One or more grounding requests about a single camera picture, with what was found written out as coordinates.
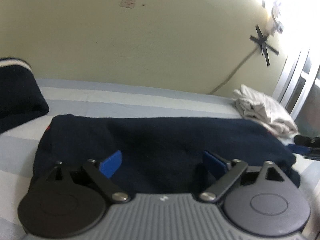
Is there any folded navy white-striped sweater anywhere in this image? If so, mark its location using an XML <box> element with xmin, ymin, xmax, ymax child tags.
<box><xmin>0</xmin><ymin>57</ymin><xmax>49</xmax><ymax>133</ymax></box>

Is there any white crumpled garment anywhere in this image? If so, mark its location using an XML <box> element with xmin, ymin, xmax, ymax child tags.
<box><xmin>233</xmin><ymin>85</ymin><xmax>298</xmax><ymax>138</ymax></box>

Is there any black tape cross on wall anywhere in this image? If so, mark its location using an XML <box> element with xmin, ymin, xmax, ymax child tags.
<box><xmin>249</xmin><ymin>25</ymin><xmax>279</xmax><ymax>67</ymax></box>

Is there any striped blue bed sheet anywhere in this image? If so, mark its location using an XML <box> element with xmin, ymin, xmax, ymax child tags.
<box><xmin>1</xmin><ymin>79</ymin><xmax>319</xmax><ymax>239</ymax></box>

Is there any white wall socket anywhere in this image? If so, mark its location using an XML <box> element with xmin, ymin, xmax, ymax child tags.
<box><xmin>120</xmin><ymin>0</ymin><xmax>136</xmax><ymax>9</ymax></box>

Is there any aluminium window frame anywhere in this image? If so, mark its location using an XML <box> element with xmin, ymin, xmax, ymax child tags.
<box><xmin>272</xmin><ymin>48</ymin><xmax>319</xmax><ymax>137</ymax></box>

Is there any navy red reindeer sweater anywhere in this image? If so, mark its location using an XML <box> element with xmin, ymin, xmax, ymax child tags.
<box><xmin>31</xmin><ymin>114</ymin><xmax>300</xmax><ymax>194</ymax></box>

